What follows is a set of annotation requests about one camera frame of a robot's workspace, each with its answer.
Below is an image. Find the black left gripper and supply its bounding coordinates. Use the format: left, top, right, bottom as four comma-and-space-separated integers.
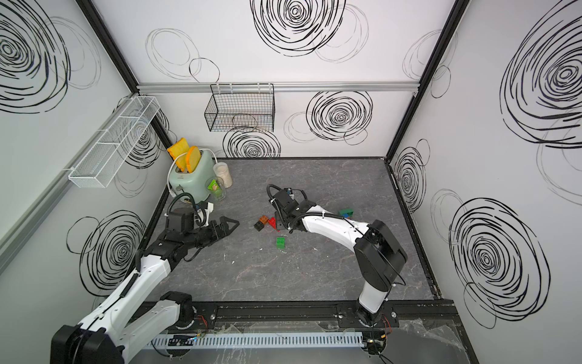
185, 216, 239, 250

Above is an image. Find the bright green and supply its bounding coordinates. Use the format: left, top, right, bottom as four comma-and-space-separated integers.
276, 237, 286, 250

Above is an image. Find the dark green lego brick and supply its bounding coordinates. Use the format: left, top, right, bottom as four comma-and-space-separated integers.
338, 208, 354, 218

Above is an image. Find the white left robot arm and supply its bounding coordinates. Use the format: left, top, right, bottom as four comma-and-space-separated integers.
49, 207, 239, 363

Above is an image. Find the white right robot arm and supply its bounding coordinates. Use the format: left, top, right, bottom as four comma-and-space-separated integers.
266, 184, 408, 317

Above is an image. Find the red lego brick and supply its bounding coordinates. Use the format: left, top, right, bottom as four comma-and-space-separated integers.
268, 218, 277, 230

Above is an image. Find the black small lego brick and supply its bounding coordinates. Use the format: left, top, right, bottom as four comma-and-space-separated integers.
254, 221, 265, 231

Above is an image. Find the green snack packet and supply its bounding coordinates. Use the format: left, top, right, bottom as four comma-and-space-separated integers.
207, 179, 222, 194

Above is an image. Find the clear drinking glass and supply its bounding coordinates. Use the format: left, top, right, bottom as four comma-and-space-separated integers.
207, 177, 226, 201

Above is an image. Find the mint green toaster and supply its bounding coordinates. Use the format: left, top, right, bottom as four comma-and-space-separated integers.
167, 148, 217, 202

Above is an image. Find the right toy bread slice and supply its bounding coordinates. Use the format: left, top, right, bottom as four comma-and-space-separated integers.
185, 147, 202, 173

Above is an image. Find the toy bread slice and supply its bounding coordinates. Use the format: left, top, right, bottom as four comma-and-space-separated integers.
185, 147, 202, 173
167, 138, 190, 172

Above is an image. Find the left toy bread slice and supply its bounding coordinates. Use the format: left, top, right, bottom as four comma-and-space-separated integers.
167, 138, 190, 172

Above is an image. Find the white toaster power cable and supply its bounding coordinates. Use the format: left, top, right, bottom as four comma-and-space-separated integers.
166, 147, 219, 199

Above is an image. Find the black wire basket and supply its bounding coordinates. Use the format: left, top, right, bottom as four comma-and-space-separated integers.
204, 83, 276, 132

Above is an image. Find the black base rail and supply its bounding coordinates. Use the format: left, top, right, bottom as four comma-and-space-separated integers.
167, 300, 462, 334

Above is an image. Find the white slotted cable duct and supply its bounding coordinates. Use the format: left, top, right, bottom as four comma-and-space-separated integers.
144, 332, 365, 351

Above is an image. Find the white mesh wall shelf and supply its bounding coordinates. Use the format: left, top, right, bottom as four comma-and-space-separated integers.
68, 96, 161, 188

